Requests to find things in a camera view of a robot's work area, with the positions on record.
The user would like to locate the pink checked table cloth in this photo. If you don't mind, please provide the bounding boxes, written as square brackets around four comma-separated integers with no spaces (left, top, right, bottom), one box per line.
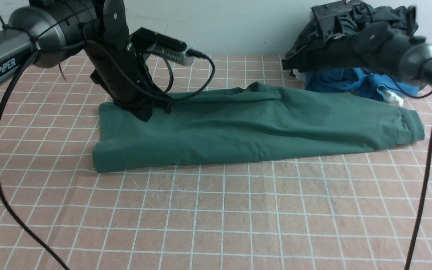
[0,56,432,270]

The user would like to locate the blue crumpled garment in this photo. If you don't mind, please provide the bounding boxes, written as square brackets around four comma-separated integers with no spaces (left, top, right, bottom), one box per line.
[305,68,420,107]

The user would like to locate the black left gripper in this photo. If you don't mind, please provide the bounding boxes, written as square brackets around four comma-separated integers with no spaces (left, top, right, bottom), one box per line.
[88,40,173,122]

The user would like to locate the dark grey crumpled garment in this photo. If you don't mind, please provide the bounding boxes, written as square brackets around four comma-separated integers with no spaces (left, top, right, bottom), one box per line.
[281,0,419,72]

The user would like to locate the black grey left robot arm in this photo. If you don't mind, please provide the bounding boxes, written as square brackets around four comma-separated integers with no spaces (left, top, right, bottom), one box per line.
[0,0,173,122]

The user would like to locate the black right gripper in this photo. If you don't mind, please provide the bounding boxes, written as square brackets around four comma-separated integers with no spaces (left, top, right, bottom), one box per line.
[282,22,385,73]

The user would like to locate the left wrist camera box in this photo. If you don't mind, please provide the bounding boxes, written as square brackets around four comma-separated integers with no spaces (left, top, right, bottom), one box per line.
[126,27,194,66]

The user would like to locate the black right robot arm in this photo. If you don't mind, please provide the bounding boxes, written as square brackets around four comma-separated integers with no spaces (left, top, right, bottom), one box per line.
[282,22,432,86]

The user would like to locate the green long-sleeve top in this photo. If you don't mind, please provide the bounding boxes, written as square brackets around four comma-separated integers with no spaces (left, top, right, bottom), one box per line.
[92,82,425,173]

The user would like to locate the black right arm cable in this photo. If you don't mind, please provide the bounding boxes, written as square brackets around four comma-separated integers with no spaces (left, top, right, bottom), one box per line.
[403,56,432,270]

